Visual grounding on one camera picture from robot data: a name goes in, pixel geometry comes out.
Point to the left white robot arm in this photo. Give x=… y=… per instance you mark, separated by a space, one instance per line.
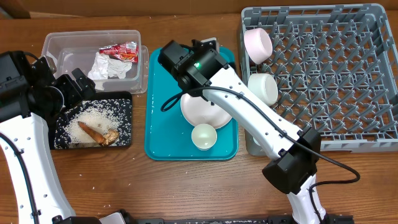
x=31 y=97

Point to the teal plastic tray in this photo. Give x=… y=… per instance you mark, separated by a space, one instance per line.
x=168 y=134

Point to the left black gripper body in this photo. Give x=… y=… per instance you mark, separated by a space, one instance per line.
x=71 y=95

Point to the black waste tray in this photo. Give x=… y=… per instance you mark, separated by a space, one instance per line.
x=93 y=143

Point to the cream green bowl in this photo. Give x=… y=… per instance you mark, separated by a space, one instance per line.
x=264 y=87

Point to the brown food scrap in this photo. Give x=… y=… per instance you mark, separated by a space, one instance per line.
x=111 y=136

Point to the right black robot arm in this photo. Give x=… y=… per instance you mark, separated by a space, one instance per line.
x=202 y=71

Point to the large white plate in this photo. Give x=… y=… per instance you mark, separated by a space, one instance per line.
x=198 y=111

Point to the red snack wrapper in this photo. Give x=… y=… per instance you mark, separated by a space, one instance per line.
x=126 y=52

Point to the clear plastic bin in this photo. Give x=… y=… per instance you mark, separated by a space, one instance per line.
x=71 y=50

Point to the white napkin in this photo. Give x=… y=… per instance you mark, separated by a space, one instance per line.
x=110 y=74

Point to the spilled white rice pile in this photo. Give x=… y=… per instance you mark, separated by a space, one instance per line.
x=90 y=121

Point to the brown carrot stick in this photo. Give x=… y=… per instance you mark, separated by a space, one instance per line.
x=96 y=136

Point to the small white cup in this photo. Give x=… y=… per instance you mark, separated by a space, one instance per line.
x=204 y=136

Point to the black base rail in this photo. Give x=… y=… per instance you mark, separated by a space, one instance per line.
x=123 y=217

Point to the pink bowl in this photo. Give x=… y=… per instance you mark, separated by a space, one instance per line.
x=258 y=45

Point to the grey dishwasher rack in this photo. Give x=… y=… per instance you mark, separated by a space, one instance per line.
x=336 y=71

